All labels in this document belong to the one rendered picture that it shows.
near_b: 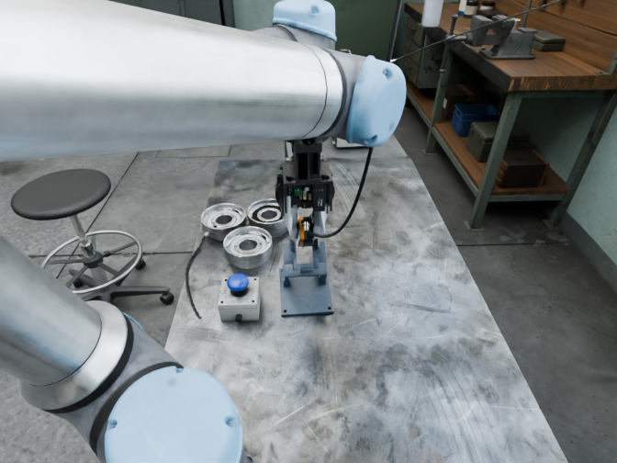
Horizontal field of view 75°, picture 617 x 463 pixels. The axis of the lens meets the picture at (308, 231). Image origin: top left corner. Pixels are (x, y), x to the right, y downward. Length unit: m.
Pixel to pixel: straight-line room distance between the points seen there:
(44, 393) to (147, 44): 0.35
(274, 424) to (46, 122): 0.54
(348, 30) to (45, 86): 3.53
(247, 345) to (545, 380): 1.36
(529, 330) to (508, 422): 1.31
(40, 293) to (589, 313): 2.10
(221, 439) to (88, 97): 0.31
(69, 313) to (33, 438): 1.38
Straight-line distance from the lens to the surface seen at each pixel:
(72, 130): 0.21
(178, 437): 0.42
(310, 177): 0.57
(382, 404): 0.68
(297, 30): 0.51
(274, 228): 0.93
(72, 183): 1.74
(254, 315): 0.76
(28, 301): 0.40
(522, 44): 2.36
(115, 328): 0.47
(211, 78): 0.24
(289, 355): 0.72
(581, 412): 1.85
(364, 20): 3.69
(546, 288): 2.24
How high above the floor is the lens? 1.39
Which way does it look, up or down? 38 degrees down
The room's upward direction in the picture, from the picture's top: straight up
